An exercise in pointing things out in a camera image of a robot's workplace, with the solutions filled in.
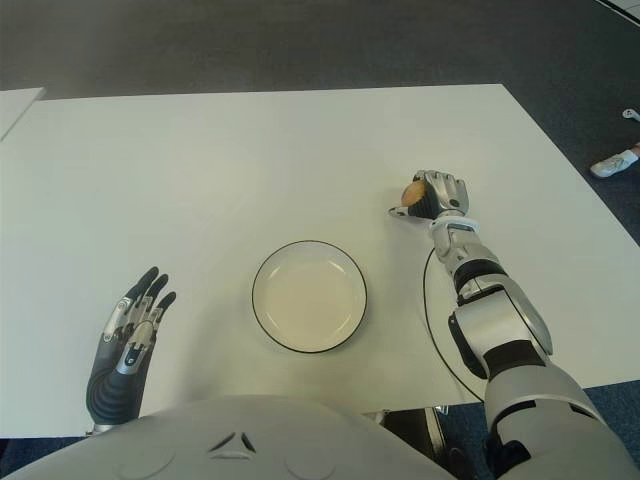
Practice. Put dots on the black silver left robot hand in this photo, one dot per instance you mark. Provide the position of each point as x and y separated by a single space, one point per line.
112 390

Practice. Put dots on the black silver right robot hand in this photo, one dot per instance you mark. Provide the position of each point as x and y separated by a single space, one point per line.
447 192

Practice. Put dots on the red yellow apple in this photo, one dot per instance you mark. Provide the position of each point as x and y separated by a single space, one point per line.
413 195

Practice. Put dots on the white plate with black rim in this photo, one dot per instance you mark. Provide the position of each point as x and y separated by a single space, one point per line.
309 297

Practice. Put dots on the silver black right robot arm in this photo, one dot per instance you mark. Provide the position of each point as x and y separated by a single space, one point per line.
500 325

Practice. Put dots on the grey robot torso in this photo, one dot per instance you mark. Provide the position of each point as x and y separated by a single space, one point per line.
250 420

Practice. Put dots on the white sneaker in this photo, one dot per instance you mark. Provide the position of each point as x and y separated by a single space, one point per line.
612 164

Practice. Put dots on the small white controller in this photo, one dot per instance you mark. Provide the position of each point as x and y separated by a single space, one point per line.
630 113

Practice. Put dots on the white side table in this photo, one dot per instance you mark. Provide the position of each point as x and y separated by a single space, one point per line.
17 107

